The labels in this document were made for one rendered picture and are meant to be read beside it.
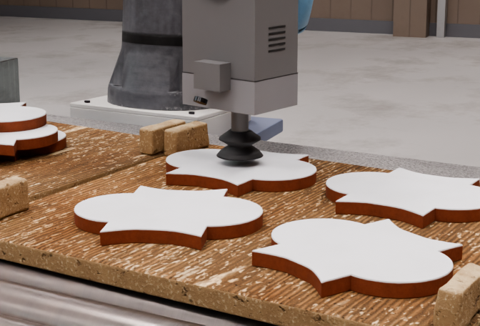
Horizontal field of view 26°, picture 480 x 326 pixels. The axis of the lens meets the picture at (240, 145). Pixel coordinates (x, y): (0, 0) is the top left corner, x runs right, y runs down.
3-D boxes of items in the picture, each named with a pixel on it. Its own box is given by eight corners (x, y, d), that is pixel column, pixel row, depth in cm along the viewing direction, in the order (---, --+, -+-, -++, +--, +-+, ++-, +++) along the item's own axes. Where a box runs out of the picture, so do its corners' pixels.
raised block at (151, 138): (173, 143, 109) (173, 117, 109) (188, 145, 108) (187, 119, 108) (138, 154, 104) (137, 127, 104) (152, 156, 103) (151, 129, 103)
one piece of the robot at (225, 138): (209, 130, 95) (210, 151, 95) (243, 136, 93) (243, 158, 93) (236, 124, 98) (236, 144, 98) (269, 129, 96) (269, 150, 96)
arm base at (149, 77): (131, 92, 155) (133, 26, 154) (228, 101, 151) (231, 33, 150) (89, 104, 141) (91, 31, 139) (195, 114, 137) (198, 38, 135)
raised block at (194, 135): (196, 144, 109) (195, 119, 108) (210, 146, 108) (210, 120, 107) (162, 156, 104) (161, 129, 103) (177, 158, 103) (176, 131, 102)
